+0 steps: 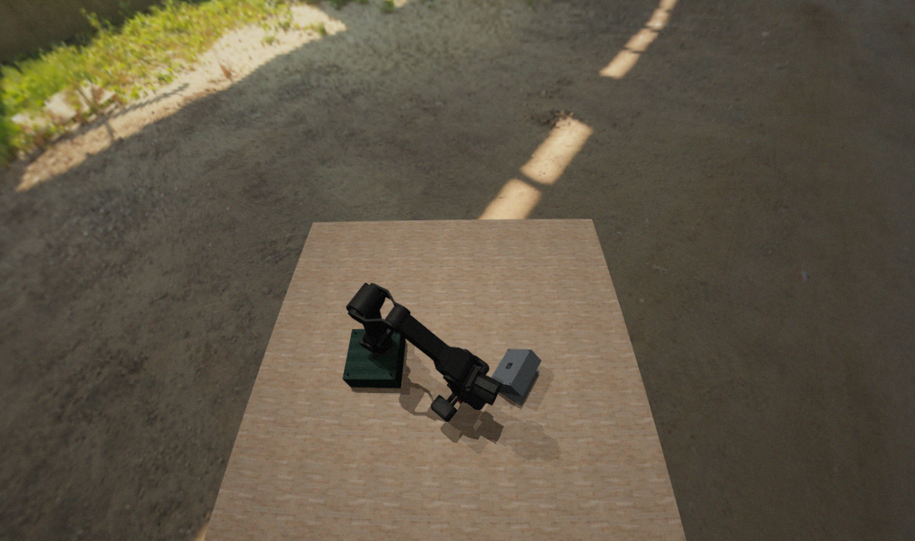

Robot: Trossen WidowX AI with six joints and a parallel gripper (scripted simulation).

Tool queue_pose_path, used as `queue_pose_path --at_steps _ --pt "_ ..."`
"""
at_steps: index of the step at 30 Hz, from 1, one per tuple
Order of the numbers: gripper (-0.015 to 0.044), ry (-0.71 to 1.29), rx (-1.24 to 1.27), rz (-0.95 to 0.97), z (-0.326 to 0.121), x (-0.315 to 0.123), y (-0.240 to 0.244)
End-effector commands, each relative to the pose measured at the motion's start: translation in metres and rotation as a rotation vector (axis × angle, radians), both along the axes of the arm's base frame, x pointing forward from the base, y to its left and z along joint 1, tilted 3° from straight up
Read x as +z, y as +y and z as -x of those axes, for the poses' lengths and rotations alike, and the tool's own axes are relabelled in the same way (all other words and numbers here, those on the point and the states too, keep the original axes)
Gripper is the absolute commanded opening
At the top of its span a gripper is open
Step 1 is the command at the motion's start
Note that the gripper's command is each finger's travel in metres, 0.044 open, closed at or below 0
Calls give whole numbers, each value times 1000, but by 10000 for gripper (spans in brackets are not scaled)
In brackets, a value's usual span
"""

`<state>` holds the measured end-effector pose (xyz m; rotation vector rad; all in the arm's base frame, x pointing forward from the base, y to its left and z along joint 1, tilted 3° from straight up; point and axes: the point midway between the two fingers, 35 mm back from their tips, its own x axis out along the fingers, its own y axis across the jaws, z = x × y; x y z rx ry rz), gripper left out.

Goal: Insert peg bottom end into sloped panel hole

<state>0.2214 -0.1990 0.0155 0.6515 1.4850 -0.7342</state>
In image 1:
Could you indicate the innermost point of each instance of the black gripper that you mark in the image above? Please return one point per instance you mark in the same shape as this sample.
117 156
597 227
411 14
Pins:
444 408

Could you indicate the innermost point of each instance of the grey sloped panel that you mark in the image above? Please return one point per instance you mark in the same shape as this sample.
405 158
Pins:
517 372

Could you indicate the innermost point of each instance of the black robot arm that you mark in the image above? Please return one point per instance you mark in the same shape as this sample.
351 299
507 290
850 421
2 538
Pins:
458 366

